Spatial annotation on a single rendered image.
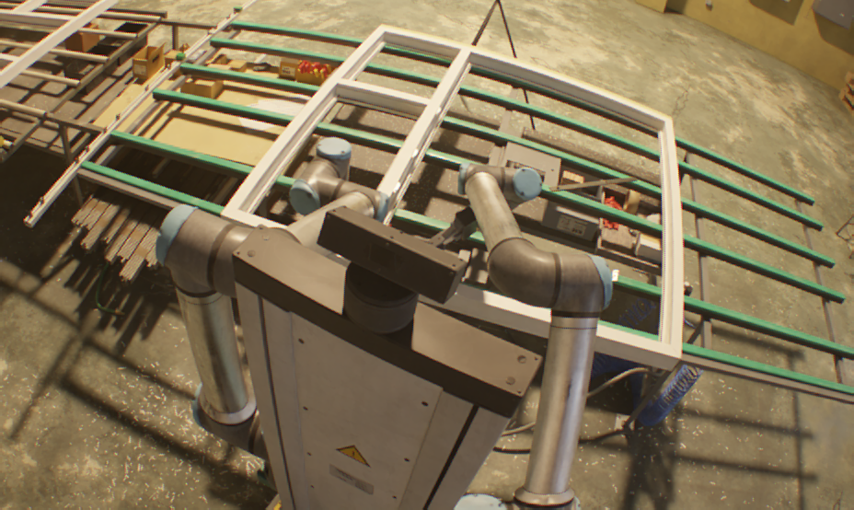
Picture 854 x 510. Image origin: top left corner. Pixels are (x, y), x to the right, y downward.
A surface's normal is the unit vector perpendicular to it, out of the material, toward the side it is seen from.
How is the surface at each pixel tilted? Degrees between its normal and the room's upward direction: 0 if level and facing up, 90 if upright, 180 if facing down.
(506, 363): 0
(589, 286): 44
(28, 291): 0
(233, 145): 0
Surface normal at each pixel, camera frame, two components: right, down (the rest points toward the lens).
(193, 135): 0.14, -0.70
